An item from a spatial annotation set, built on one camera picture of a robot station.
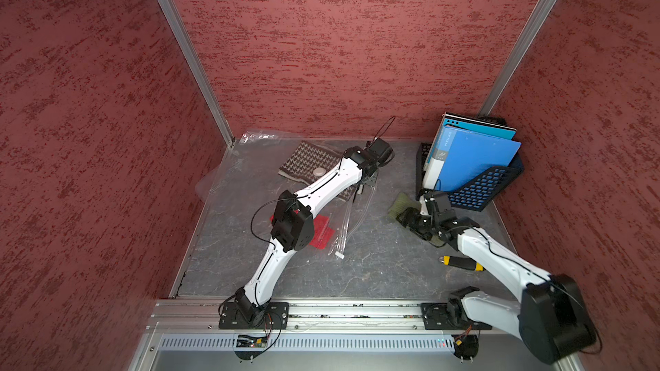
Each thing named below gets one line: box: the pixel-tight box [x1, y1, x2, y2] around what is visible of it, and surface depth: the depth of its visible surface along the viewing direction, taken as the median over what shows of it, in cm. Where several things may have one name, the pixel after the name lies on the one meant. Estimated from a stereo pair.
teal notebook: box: [441, 111, 518, 140], surface depth 87 cm
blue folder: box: [422, 125, 522, 193], surface depth 88 cm
